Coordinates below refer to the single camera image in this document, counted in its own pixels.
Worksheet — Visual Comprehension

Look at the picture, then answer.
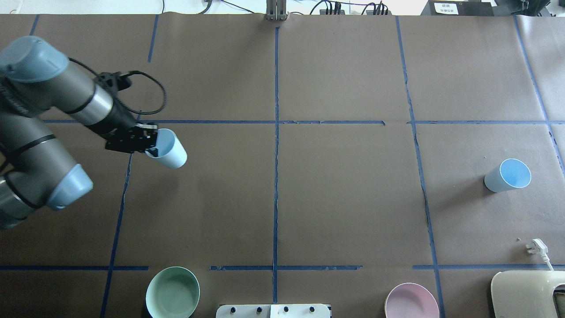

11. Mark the pink bowl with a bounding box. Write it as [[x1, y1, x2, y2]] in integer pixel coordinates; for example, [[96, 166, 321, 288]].
[[384, 283, 440, 318]]

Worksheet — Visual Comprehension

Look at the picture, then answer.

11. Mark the white appliance with cord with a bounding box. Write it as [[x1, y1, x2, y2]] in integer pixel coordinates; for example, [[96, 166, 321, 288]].
[[490, 270, 565, 318]]

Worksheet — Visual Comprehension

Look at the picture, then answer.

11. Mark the white power plug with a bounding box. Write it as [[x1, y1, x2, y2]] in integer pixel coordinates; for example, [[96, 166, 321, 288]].
[[525, 238, 548, 260]]

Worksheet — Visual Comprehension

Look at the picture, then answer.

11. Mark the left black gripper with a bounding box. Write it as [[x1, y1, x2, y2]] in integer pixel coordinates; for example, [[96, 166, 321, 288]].
[[105, 123, 159, 158]]

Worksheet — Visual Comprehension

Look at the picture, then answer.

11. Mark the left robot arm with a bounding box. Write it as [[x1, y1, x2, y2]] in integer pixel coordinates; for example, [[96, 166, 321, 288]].
[[0, 35, 158, 230]]

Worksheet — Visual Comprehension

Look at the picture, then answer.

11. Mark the black box with label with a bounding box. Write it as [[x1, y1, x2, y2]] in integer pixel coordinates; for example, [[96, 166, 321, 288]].
[[420, 0, 494, 16]]

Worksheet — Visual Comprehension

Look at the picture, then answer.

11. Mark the aluminium profile post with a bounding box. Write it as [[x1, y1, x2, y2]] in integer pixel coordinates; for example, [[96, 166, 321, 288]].
[[265, 0, 288, 21]]

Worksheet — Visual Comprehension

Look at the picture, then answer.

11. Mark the light blue cup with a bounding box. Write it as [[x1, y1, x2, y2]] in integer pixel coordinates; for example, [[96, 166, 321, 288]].
[[147, 129, 188, 169]]

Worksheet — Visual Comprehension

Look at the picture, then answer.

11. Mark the green bowl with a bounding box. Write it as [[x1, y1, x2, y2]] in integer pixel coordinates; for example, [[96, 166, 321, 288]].
[[145, 266, 200, 318]]

